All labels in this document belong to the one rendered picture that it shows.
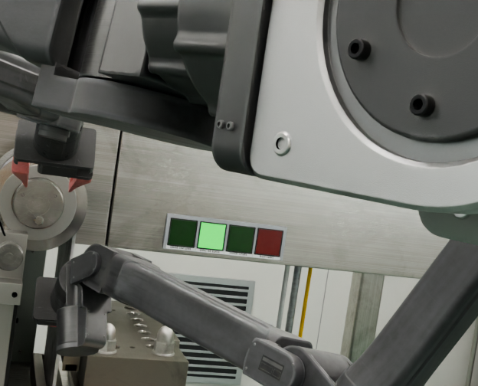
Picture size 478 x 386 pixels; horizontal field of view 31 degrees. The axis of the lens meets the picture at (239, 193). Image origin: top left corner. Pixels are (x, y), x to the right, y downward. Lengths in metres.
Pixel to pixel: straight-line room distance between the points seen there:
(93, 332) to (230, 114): 0.91
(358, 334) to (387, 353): 1.23
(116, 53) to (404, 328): 0.52
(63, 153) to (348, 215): 0.84
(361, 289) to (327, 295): 2.36
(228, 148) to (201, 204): 1.43
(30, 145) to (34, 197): 0.20
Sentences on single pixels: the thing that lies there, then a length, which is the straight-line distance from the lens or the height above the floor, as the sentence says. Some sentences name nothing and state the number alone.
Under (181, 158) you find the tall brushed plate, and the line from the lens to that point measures 1.71.
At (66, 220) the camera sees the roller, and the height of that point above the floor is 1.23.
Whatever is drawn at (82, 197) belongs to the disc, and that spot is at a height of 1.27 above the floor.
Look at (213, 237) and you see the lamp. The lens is 1.74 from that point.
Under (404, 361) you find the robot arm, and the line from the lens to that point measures 0.84.
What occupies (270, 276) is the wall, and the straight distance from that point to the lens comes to 4.29.
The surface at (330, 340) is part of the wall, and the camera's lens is 4.47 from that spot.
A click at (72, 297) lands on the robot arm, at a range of 1.22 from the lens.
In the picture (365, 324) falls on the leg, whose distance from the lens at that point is 2.07.
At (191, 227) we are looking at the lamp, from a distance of 1.72.
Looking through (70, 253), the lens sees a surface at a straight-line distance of 1.38.
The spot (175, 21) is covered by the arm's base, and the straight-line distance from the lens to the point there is 0.35.
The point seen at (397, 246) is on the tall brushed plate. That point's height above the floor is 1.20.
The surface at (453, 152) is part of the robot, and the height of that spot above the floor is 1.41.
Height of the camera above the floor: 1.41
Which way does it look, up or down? 4 degrees down
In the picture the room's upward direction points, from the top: 8 degrees clockwise
